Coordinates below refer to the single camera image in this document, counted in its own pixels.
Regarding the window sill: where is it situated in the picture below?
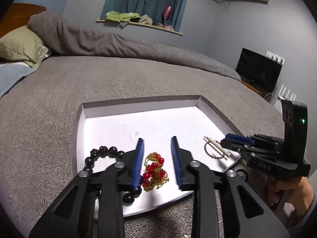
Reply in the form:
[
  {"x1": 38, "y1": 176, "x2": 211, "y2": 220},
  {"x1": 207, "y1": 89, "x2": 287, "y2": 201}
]
[{"x1": 96, "y1": 18, "x2": 184, "y2": 36}]

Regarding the wooden headboard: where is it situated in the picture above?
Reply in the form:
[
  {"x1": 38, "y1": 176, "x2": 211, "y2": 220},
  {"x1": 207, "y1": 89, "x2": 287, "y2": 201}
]
[{"x1": 0, "y1": 3, "x2": 48, "y2": 38}]

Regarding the green cloth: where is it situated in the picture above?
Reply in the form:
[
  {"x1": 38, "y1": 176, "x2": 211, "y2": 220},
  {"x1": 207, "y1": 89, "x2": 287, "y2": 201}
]
[{"x1": 105, "y1": 10, "x2": 140, "y2": 23}]

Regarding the person's right forearm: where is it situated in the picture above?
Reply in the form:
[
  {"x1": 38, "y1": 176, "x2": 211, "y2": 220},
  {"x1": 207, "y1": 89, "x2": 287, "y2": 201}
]
[{"x1": 288, "y1": 193, "x2": 317, "y2": 232}]

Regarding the white wall hook rack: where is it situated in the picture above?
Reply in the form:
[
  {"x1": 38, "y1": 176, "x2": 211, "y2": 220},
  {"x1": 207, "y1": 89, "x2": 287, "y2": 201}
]
[{"x1": 266, "y1": 50, "x2": 285, "y2": 65}]

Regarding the person's right hand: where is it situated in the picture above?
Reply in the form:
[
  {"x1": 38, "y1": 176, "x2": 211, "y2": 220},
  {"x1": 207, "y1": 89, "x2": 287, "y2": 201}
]
[{"x1": 267, "y1": 176, "x2": 315, "y2": 216}]

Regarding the light blue cloth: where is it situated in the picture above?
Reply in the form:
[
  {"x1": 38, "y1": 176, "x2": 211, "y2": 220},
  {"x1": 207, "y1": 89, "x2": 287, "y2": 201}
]
[{"x1": 0, "y1": 61, "x2": 37, "y2": 99}]

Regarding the black hair tie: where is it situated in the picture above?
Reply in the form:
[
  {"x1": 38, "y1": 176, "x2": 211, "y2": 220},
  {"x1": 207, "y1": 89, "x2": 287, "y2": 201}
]
[{"x1": 235, "y1": 169, "x2": 249, "y2": 182}]

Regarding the pearl hair clip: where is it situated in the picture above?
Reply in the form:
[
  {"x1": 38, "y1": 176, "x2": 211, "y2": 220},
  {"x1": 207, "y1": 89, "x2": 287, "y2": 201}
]
[{"x1": 203, "y1": 136, "x2": 231, "y2": 157}]

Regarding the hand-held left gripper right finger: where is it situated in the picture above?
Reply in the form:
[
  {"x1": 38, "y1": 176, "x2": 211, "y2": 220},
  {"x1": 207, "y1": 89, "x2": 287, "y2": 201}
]
[{"x1": 171, "y1": 136, "x2": 290, "y2": 238}]

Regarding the grey bedspread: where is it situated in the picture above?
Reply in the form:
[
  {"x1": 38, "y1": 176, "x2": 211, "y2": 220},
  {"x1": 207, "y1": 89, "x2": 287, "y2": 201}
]
[{"x1": 0, "y1": 55, "x2": 288, "y2": 238}]

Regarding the gold chain red bead necklace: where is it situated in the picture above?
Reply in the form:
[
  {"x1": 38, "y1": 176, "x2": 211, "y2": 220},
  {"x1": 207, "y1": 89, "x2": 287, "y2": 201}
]
[{"x1": 142, "y1": 152, "x2": 170, "y2": 192}]

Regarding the white shallow tray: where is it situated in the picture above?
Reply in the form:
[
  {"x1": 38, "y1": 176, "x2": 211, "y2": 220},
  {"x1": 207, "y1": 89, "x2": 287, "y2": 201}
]
[{"x1": 74, "y1": 95, "x2": 244, "y2": 218}]

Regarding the black television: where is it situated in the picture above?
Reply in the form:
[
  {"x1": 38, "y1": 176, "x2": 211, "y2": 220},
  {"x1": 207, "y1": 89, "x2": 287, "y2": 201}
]
[{"x1": 235, "y1": 47, "x2": 283, "y2": 92}]

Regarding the wooden television stand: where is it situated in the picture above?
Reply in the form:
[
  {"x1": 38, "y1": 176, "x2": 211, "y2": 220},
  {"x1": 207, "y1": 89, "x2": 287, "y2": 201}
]
[{"x1": 240, "y1": 79, "x2": 266, "y2": 98}]

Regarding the white router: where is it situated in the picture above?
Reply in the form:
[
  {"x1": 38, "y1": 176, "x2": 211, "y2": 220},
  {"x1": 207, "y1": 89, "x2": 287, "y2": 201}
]
[{"x1": 274, "y1": 84, "x2": 298, "y2": 105}]

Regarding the folded grey blanket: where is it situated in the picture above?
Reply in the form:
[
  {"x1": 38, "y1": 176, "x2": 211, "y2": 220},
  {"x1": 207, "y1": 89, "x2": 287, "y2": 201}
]
[{"x1": 27, "y1": 10, "x2": 242, "y2": 82}]

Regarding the silver ring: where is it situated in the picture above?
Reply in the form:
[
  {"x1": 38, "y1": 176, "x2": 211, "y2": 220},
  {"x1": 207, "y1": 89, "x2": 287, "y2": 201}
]
[{"x1": 204, "y1": 140, "x2": 225, "y2": 159}]

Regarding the green pillow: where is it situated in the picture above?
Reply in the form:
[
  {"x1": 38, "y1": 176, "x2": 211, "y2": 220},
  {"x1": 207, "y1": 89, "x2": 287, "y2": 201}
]
[{"x1": 0, "y1": 25, "x2": 53, "y2": 70}]

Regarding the dark bead bracelet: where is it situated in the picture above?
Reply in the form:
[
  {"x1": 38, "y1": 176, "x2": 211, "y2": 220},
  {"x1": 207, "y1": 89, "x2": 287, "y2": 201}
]
[{"x1": 84, "y1": 146, "x2": 144, "y2": 205}]

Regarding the pink balloon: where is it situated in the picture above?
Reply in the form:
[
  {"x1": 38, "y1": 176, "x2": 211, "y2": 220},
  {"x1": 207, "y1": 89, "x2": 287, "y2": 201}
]
[{"x1": 161, "y1": 5, "x2": 174, "y2": 25}]

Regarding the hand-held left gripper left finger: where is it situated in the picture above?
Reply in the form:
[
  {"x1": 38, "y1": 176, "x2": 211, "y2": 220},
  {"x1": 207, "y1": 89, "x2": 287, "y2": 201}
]
[{"x1": 28, "y1": 138, "x2": 145, "y2": 238}]

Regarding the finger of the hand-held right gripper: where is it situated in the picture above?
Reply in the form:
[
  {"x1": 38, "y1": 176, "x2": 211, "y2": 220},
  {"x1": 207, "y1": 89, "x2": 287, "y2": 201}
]
[
  {"x1": 220, "y1": 138, "x2": 248, "y2": 154},
  {"x1": 225, "y1": 133, "x2": 255, "y2": 146}
]

